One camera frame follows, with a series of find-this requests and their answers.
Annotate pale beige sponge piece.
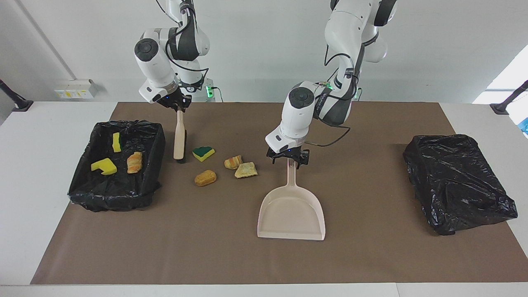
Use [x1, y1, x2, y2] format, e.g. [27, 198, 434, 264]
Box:
[234, 162, 259, 179]

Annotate brown table mat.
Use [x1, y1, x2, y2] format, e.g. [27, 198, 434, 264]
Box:
[30, 102, 528, 285]

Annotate white wall socket box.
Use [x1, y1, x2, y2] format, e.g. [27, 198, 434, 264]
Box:
[55, 79, 99, 99]

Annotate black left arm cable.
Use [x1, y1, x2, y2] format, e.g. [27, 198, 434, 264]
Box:
[305, 41, 359, 147]

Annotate beige hand brush black bristles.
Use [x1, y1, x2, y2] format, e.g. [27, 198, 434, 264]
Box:
[173, 109, 188, 162]

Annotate notched yellow sponge piece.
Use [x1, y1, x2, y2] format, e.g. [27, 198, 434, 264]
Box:
[91, 158, 118, 176]

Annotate beige plastic dustpan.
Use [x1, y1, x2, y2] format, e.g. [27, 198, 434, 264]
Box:
[257, 159, 326, 241]

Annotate green and yellow sponge piece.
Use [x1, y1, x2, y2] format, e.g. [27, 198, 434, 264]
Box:
[192, 146, 216, 163]

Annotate brown orange sponge piece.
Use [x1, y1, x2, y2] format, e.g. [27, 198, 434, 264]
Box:
[194, 170, 217, 187]

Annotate crumpled black bag bin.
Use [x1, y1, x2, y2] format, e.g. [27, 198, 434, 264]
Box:
[403, 134, 519, 236]

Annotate open bin with black bag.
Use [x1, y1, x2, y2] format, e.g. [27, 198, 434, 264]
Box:
[68, 120, 166, 213]

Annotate black stand foot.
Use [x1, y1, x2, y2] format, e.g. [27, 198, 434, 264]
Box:
[490, 80, 528, 115]
[0, 78, 33, 113]

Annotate cream crumbly sponge piece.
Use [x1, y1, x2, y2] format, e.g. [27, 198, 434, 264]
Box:
[126, 151, 143, 174]

